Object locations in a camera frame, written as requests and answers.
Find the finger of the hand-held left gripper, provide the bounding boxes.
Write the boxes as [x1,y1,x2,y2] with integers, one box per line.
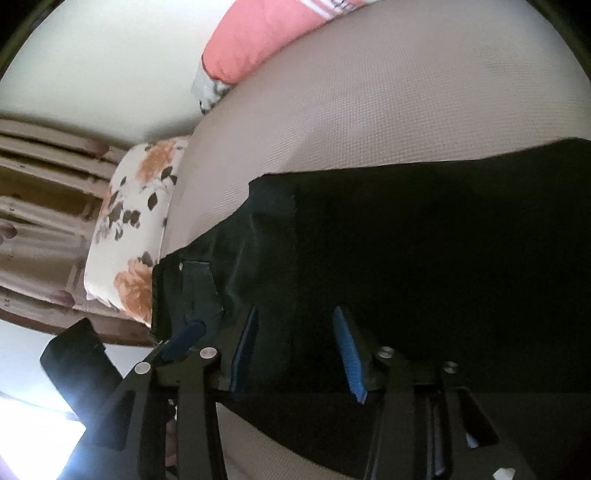
[154,320,207,367]

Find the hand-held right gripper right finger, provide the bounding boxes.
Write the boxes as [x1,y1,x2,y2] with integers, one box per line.
[332,305,537,480]

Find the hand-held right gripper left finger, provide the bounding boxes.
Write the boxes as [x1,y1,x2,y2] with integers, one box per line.
[82,305,260,480]

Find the black pants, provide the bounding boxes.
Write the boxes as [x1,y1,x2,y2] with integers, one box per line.
[150,136,591,480]

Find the floral print pillow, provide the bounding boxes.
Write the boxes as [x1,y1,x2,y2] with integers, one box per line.
[84,136,192,328]

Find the wooden headboard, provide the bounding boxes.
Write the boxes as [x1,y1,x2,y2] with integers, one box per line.
[0,117,127,315]

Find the bed with beige sheet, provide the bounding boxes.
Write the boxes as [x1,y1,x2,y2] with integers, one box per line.
[159,0,591,480]

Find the pink plaid long pillow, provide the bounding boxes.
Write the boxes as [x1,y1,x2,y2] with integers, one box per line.
[191,0,370,115]

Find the dark wooden bed frame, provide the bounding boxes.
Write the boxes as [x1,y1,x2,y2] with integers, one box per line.
[0,302,155,347]

